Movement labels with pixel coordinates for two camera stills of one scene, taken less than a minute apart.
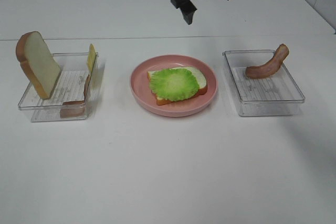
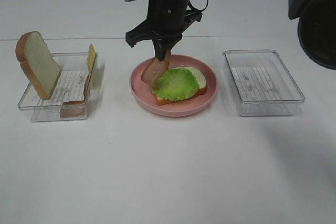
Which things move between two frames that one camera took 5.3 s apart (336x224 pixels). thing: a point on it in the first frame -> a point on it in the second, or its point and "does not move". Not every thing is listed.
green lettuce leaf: (174, 84) does not move
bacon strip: (270, 66) -> (155, 70)
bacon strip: (74, 109) does not move
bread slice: (201, 78) does not move
